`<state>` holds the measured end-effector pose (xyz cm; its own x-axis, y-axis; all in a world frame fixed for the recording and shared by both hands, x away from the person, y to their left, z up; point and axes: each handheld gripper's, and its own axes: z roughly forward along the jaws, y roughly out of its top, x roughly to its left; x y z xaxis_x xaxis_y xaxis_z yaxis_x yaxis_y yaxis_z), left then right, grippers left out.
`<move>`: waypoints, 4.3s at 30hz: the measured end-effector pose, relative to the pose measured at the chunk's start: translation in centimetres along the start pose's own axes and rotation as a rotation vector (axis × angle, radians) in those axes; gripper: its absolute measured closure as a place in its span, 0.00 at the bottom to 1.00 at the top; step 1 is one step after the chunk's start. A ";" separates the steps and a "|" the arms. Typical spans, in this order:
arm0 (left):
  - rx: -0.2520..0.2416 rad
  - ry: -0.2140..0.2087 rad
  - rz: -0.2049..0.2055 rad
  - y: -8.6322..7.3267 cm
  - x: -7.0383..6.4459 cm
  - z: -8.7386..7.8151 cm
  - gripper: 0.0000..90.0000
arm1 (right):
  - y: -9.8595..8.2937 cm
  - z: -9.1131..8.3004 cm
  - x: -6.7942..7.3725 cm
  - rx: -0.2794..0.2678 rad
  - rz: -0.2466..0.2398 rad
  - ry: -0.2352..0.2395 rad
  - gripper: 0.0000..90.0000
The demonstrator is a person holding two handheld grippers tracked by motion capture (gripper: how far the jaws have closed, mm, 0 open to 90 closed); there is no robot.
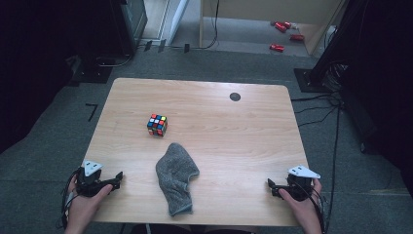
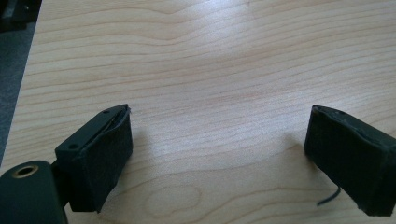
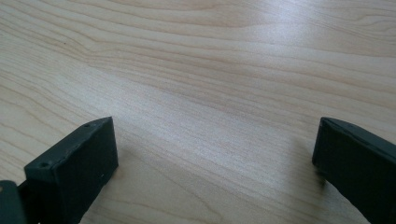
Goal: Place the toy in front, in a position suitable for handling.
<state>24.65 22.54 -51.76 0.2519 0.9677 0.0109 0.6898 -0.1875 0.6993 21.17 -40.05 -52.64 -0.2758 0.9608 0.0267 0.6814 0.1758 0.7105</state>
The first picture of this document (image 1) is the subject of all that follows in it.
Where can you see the person's right hand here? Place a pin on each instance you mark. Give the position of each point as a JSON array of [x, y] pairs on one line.
[[305, 213]]

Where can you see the person's dark lap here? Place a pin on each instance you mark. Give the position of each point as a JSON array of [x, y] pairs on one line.
[[168, 230]]

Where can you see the round dark table grommet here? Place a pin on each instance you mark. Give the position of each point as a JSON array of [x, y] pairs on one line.
[[234, 96]]

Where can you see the black stand post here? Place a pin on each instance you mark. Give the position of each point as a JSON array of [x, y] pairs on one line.
[[334, 42]]

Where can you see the red can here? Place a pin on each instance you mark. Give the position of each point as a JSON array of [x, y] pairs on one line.
[[297, 37], [277, 47], [287, 24], [280, 27]]

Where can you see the white board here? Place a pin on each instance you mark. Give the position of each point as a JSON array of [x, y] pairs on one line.
[[178, 19]]

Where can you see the black cabinet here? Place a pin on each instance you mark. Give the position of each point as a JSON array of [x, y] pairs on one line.
[[128, 26]]

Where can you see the person's left hand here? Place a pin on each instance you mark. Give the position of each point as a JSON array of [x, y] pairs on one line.
[[82, 209]]

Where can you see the light wooden desk frame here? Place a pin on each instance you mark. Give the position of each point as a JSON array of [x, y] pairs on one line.
[[276, 8]]

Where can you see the black floor plate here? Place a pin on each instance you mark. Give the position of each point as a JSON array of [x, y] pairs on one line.
[[91, 73]]

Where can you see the multicoloured puzzle cube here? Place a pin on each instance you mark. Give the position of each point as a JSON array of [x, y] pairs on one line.
[[157, 124]]

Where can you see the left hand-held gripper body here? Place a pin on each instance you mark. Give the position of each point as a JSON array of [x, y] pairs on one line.
[[89, 183]]

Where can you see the black stand base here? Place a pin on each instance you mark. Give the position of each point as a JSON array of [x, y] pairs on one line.
[[307, 83]]

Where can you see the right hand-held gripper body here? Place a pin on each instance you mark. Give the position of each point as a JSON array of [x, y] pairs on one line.
[[300, 187]]

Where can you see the grey cloth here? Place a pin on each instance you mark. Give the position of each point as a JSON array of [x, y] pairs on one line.
[[175, 175]]

